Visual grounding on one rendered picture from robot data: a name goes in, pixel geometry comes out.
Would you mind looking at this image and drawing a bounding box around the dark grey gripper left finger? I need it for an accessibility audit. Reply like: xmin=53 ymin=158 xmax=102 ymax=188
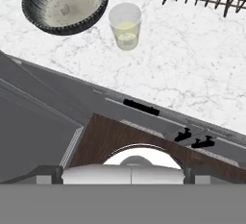
xmin=0 ymin=164 xmax=64 ymax=186

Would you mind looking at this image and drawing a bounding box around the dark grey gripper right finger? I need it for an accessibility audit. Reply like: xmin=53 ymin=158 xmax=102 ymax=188
xmin=183 ymin=165 xmax=239 ymax=186

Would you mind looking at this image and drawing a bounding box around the clear glass of lemonade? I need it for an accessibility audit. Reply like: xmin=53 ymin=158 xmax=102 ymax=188
xmin=108 ymin=2 xmax=143 ymax=52

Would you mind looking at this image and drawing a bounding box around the pale ice cube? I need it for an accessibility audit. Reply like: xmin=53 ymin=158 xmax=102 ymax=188
xmin=60 ymin=3 xmax=72 ymax=16

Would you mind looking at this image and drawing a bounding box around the dark striped ceramic bowl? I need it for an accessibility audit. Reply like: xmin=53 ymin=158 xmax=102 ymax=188
xmin=21 ymin=0 xmax=111 ymax=37

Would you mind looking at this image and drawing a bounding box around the grey cupboard front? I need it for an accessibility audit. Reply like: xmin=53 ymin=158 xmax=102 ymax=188
xmin=163 ymin=121 xmax=246 ymax=168

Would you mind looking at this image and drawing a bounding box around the grey cupboard door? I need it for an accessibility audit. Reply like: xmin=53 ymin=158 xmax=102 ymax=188
xmin=0 ymin=50 xmax=108 ymax=184

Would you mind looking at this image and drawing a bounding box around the white round object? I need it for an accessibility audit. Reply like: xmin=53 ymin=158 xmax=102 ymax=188
xmin=61 ymin=143 xmax=186 ymax=186

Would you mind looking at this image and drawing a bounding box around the dark brown wood panel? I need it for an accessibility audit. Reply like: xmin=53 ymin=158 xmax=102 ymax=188
xmin=68 ymin=112 xmax=246 ymax=185

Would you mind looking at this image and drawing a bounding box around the grey drawer front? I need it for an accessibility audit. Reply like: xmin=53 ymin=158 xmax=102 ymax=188
xmin=91 ymin=87 xmax=181 ymax=139

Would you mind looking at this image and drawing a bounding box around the small black cupboard handle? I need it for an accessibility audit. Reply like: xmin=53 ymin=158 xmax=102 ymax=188
xmin=190 ymin=135 xmax=215 ymax=149
xmin=174 ymin=127 xmax=192 ymax=143

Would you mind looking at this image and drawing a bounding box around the long black drawer handle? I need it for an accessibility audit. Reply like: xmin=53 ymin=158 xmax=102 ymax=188
xmin=122 ymin=98 xmax=160 ymax=117

